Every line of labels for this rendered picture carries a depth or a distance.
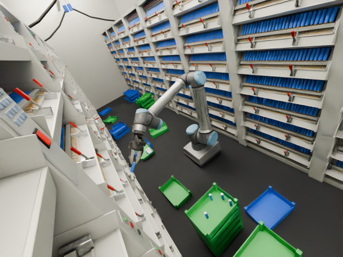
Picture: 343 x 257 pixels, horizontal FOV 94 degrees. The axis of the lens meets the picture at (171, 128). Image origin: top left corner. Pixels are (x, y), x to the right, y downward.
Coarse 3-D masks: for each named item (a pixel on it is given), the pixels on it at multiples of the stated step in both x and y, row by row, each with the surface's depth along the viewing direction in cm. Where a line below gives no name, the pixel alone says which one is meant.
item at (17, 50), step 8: (0, 40) 52; (8, 40) 53; (16, 40) 65; (0, 48) 39; (8, 48) 45; (16, 48) 52; (24, 48) 63; (0, 56) 38; (8, 56) 43; (16, 56) 50; (24, 56) 60
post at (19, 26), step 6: (18, 18) 112; (12, 24) 110; (18, 24) 111; (18, 30) 112; (24, 30) 113; (24, 36) 114; (30, 36) 116; (30, 42) 117; (48, 60) 125; (48, 66) 126; (48, 72) 128; (54, 72) 129; (66, 84) 136; (66, 90) 138; (84, 108) 149; (96, 126) 160; (120, 156) 186
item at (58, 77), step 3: (51, 72) 116; (54, 75) 130; (57, 75) 131; (60, 75) 132; (54, 78) 117; (57, 78) 118; (60, 78) 119; (60, 81) 119; (63, 81) 129; (60, 84) 100; (63, 84) 118; (60, 87) 86; (63, 87) 108; (63, 90) 100
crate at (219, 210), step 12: (216, 192) 120; (204, 204) 116; (216, 204) 113; (228, 204) 110; (192, 216) 112; (204, 216) 109; (216, 216) 107; (228, 216) 103; (204, 228) 103; (216, 228) 99
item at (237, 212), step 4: (236, 212) 108; (232, 216) 106; (228, 220) 105; (232, 220) 109; (192, 224) 115; (224, 224) 104; (228, 224) 107; (196, 228) 112; (220, 228) 103; (224, 228) 105; (200, 232) 105; (216, 232) 107; (220, 232) 104; (216, 236) 102; (212, 240) 101
